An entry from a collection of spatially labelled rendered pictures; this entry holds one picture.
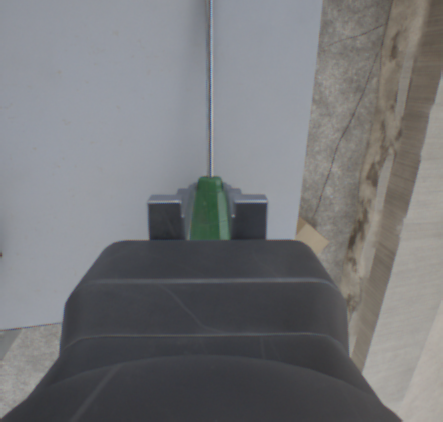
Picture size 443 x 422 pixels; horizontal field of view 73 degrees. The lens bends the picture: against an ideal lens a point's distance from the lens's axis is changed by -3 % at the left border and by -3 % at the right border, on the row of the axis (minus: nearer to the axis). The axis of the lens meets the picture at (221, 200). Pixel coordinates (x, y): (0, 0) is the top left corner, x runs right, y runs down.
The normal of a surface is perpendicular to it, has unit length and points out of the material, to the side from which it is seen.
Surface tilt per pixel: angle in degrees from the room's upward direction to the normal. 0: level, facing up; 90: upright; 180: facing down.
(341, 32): 0
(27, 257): 0
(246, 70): 0
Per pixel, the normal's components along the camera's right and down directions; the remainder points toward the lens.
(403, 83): -0.28, 0.36
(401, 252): 0.25, 0.36
